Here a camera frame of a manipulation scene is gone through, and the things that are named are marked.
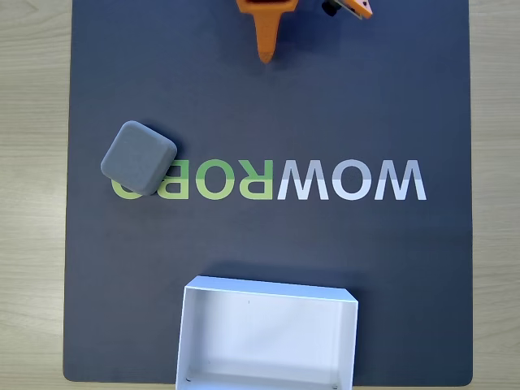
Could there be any grey rounded square case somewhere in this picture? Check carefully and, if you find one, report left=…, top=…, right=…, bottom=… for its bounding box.
left=100, top=119, right=179, bottom=197

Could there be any dark mat with WOWROBO print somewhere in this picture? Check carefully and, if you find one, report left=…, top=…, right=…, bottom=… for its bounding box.
left=62, top=0, right=475, bottom=384

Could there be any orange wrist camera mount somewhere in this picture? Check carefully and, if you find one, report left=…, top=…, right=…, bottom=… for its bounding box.
left=322, top=0, right=374, bottom=20

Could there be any white open cardboard box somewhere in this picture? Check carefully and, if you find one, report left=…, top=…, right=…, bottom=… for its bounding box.
left=175, top=275, right=360, bottom=390

